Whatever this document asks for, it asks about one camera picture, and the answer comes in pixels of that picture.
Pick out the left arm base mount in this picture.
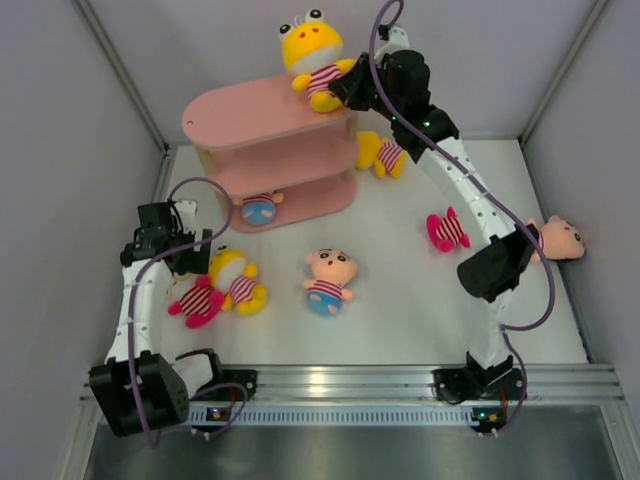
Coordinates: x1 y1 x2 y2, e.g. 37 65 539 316
193 369 258 402

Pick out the boy doll plush centre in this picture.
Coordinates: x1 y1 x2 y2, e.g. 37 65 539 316
303 248 358 317

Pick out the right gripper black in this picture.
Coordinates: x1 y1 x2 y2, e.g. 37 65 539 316
327 55 400 123

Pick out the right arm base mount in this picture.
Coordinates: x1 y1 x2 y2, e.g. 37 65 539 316
433 367 524 404

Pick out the white slotted cable duct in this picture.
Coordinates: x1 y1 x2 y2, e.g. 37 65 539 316
187 403 481 426

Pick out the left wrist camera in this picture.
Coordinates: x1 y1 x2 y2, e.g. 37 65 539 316
171 199 197 233

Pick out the pink three-tier shelf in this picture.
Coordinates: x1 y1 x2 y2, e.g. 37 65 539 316
182 75 359 233

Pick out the white pink bear plush right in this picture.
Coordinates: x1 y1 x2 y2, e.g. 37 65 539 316
426 207 471 253

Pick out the boy doll plush right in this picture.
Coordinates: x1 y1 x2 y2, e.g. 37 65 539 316
527 215 585 261

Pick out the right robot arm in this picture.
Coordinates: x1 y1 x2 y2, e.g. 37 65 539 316
329 49 538 403

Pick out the yellow frog plush toy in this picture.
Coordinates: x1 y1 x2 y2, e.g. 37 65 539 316
279 8 356 113

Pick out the boy doll plush in shelf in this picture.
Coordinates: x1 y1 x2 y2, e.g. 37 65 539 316
233 191 284 226

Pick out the white pink bear plush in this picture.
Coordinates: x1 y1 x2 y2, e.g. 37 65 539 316
167 275 225 329
426 207 471 253

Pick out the purple cable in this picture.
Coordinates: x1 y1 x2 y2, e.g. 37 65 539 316
127 176 250 449
367 0 557 441

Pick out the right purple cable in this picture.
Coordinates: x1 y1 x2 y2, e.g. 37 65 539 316
367 0 557 441

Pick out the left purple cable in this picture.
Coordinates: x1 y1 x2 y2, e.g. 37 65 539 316
127 176 250 449

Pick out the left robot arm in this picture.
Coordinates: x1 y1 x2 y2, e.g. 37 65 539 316
89 200 226 437

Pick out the white pink bear plush left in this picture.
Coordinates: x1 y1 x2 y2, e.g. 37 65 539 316
167 275 225 329

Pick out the aluminium front rail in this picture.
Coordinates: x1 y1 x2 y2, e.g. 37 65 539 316
79 363 626 403

